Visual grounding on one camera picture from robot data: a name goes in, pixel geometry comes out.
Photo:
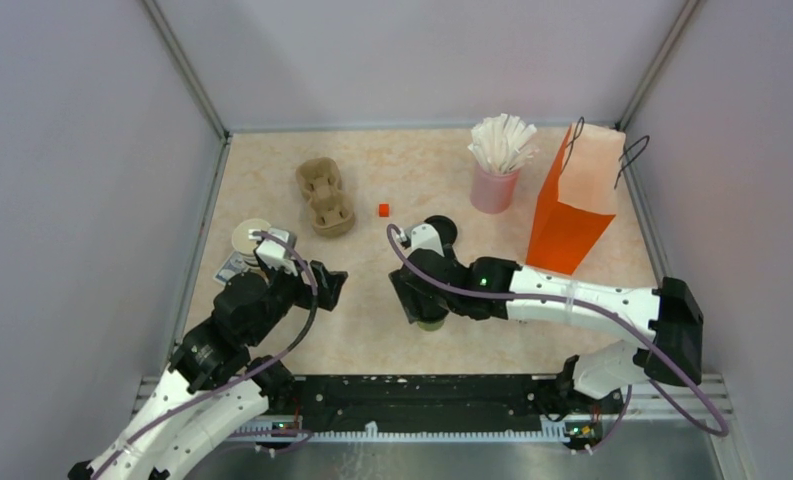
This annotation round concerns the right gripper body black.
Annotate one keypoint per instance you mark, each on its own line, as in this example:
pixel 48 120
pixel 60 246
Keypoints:
pixel 433 305

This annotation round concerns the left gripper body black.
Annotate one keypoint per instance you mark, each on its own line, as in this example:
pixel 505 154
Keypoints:
pixel 287 290

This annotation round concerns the green paper cup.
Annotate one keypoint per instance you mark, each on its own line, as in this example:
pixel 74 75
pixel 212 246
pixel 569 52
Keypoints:
pixel 431 326

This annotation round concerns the black cup lid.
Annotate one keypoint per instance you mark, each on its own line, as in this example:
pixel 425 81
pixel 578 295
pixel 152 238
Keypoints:
pixel 445 227

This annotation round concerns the orange paper bag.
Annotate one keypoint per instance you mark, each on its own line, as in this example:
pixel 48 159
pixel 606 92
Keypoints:
pixel 578 198

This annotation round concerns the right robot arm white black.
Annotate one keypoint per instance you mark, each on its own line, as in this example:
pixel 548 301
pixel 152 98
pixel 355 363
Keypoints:
pixel 658 330

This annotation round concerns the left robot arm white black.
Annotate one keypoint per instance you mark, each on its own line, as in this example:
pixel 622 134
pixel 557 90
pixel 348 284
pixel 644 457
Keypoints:
pixel 212 385

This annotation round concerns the stack of paper cups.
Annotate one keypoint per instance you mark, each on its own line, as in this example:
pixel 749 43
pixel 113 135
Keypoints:
pixel 244 243

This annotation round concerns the brown pulp cup carrier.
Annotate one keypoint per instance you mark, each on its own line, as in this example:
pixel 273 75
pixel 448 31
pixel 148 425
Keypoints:
pixel 330 210

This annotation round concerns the pink straw holder cup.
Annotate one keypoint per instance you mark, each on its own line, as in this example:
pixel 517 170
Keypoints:
pixel 492 193

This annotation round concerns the bundle of white wrapped straws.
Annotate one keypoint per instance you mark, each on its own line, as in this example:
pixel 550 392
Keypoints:
pixel 502 144

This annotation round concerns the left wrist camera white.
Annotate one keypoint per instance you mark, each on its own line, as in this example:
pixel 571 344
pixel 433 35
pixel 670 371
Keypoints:
pixel 271 253

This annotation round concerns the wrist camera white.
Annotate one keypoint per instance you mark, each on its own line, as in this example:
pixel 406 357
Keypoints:
pixel 421 236
pixel 271 253

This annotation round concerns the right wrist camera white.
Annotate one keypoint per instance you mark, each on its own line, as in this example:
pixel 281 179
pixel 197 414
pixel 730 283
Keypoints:
pixel 421 236

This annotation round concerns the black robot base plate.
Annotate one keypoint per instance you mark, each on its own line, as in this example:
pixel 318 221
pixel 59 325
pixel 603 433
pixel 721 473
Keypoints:
pixel 434 403

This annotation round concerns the white toothed cable rail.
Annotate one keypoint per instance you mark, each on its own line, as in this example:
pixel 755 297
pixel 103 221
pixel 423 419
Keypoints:
pixel 266 431

